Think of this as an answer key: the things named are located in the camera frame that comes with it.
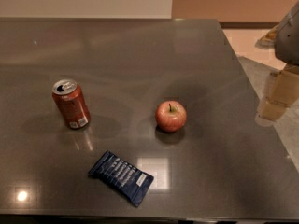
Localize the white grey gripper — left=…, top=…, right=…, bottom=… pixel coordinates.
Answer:
left=256, top=1, right=299, bottom=121

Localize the red coke can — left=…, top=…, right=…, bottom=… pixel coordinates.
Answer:
left=52, top=78, right=91, bottom=129

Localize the yellow object on floor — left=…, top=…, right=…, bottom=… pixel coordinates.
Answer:
left=260, top=25, right=278, bottom=47

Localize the red apple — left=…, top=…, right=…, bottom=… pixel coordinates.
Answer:
left=155, top=101, right=187, bottom=133

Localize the dark blue snack bar wrapper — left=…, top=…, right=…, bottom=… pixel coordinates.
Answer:
left=88, top=151, right=154, bottom=207

